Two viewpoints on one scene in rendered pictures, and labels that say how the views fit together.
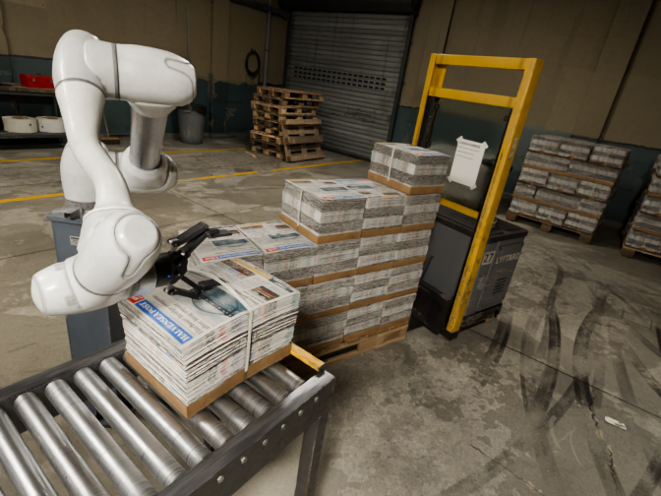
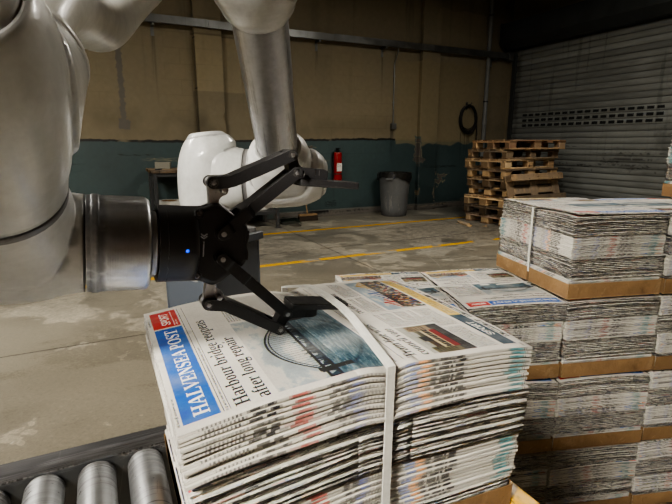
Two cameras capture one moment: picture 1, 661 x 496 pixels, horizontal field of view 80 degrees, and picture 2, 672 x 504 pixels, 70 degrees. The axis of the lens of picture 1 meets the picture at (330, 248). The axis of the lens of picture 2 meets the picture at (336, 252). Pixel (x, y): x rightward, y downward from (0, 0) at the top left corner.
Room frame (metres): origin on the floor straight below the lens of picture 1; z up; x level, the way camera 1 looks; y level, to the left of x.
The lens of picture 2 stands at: (0.45, 0.02, 1.24)
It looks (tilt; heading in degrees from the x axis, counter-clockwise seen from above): 13 degrees down; 29
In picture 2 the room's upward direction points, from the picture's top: straight up
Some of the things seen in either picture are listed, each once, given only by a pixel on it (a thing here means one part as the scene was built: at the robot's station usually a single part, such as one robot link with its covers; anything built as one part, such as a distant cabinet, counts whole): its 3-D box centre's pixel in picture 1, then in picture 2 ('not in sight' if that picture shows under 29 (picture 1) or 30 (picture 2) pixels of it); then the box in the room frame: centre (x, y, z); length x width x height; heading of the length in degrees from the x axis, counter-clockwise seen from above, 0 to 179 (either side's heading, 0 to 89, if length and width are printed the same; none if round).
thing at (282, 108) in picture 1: (286, 122); (512, 180); (8.68, 1.33, 0.65); 1.33 x 0.94 x 1.30; 150
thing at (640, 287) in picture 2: (319, 224); (569, 271); (2.04, 0.08, 0.86); 0.38 x 0.29 x 0.04; 40
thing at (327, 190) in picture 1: (325, 188); (578, 204); (2.04, 0.08, 1.06); 0.37 x 0.29 x 0.01; 40
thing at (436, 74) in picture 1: (411, 183); not in sight; (2.93, -0.53, 0.97); 0.09 x 0.09 x 1.75; 38
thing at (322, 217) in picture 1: (321, 210); (573, 243); (2.04, 0.08, 0.95); 0.38 x 0.29 x 0.23; 40
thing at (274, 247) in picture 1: (291, 298); (518, 404); (1.96, 0.18, 0.42); 1.17 x 0.39 x 0.83; 128
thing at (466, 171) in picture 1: (458, 152); not in sight; (2.69, -0.75, 1.28); 0.57 x 0.01 x 0.65; 38
